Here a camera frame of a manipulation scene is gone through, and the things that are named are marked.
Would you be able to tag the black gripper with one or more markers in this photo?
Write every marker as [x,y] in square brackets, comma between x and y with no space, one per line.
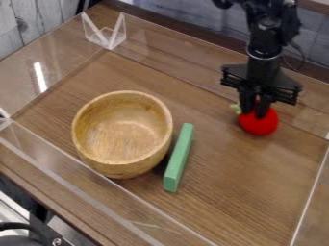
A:
[280,86]

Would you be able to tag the red plush strawberry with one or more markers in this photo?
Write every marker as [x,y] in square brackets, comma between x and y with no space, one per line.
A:
[257,126]

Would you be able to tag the clear acrylic tray wall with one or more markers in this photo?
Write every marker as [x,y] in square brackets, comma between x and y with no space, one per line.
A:
[253,191]

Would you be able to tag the wooden bowl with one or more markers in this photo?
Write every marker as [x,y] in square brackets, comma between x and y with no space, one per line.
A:
[122,133]

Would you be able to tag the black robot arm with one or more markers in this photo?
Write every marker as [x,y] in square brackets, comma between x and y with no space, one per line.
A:
[273,24]

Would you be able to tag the green rectangular block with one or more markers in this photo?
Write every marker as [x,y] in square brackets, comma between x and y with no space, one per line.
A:
[175,166]

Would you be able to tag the black clamp bracket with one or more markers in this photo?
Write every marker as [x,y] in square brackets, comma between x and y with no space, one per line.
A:
[44,234]

